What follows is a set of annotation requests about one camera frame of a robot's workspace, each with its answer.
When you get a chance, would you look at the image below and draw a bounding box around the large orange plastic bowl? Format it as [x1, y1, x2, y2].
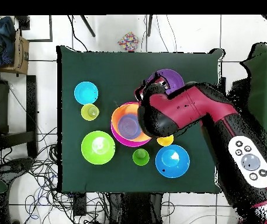
[111, 103, 152, 142]

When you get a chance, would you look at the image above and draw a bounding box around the brown cardboard box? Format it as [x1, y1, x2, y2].
[0, 29, 30, 76]

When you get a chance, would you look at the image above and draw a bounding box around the yellow-orange plastic cup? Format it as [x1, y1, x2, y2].
[156, 134, 175, 147]

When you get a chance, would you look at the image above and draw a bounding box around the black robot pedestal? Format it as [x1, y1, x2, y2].
[108, 192, 164, 224]

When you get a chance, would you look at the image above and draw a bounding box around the black tripod leg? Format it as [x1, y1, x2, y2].
[147, 15, 153, 37]
[80, 15, 96, 38]

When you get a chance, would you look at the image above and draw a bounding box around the large pink plastic bowl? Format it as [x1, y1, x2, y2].
[110, 101, 152, 148]

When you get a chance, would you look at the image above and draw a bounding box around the small cyan plastic bowl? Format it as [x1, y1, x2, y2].
[74, 80, 99, 106]

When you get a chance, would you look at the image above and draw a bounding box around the green plastic bowl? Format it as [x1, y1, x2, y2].
[81, 130, 116, 166]

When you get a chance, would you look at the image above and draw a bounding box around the dark green tablecloth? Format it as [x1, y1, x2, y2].
[56, 45, 225, 194]

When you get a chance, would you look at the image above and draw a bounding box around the large blue plastic bowl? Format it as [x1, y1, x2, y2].
[155, 144, 190, 179]

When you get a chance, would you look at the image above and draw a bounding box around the colourful patterned box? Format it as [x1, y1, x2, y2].
[117, 31, 140, 53]

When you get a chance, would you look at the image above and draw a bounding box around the black bench frame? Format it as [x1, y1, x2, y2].
[0, 74, 39, 159]

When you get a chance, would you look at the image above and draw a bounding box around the purple plastic bowl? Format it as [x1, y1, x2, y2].
[146, 68, 185, 95]

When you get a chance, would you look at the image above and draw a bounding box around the green plastic cup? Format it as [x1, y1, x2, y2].
[132, 148, 151, 167]

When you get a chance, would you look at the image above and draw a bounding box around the translucent yellow plastic cup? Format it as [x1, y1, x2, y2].
[81, 103, 100, 121]

